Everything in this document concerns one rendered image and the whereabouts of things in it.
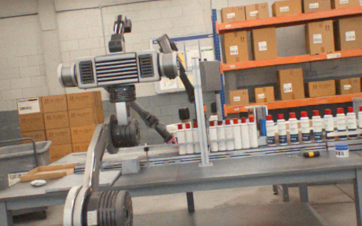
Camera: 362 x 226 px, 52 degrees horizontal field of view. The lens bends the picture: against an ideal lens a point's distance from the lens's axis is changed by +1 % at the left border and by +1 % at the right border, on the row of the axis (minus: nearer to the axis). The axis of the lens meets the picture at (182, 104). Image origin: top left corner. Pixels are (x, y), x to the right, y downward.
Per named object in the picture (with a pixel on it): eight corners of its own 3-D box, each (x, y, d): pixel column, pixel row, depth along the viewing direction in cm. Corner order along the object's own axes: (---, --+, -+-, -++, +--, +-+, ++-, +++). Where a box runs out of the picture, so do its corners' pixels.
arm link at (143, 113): (99, 85, 239) (111, 73, 238) (102, 85, 244) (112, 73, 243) (148, 129, 241) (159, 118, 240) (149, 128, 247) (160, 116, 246)
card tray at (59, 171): (80, 168, 261) (79, 162, 261) (67, 177, 235) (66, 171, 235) (38, 172, 262) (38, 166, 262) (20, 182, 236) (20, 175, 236)
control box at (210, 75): (222, 89, 236) (219, 60, 235) (207, 91, 222) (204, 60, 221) (208, 90, 242) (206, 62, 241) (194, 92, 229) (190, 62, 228)
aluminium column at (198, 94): (208, 163, 231) (198, 57, 228) (209, 164, 227) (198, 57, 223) (202, 164, 231) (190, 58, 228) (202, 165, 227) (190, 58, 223)
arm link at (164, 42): (151, 35, 229) (166, 28, 228) (161, 52, 237) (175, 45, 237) (164, 72, 194) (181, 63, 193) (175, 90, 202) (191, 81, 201)
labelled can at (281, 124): (286, 143, 243) (283, 113, 242) (288, 144, 238) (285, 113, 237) (278, 144, 243) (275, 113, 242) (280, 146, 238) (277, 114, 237)
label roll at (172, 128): (170, 141, 307) (168, 124, 306) (193, 139, 304) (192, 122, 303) (166, 145, 287) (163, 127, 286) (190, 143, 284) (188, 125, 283)
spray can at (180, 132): (186, 153, 246) (184, 122, 245) (186, 154, 241) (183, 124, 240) (179, 153, 247) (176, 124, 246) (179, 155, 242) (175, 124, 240)
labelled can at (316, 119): (320, 140, 242) (318, 109, 241) (323, 142, 237) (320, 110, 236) (313, 141, 242) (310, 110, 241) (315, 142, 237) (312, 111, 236)
